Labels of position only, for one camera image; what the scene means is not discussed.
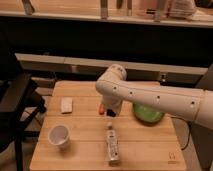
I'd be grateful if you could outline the white gripper black tip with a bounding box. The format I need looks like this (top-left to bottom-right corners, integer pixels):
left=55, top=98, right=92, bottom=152
left=102, top=96, right=123, bottom=117

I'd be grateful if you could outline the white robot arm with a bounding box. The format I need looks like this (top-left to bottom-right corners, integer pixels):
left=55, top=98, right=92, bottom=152
left=95, top=64, right=213, bottom=130

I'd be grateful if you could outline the orange carrot-shaped eraser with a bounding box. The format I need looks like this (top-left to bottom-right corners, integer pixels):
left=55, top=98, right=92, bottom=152
left=98, top=104, right=105, bottom=115

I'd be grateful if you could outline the white sponge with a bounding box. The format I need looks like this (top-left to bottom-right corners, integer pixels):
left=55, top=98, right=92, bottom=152
left=61, top=97, right=73, bottom=114

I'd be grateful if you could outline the white paper cup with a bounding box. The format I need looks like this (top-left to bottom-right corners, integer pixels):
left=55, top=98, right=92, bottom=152
left=48, top=125, right=70, bottom=149

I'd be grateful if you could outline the black chair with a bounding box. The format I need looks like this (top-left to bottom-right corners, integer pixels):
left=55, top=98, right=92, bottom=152
left=0, top=54, right=46, bottom=171

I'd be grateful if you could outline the dark grey chair right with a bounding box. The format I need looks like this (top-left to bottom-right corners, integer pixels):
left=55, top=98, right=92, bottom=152
left=191, top=63, right=213, bottom=171

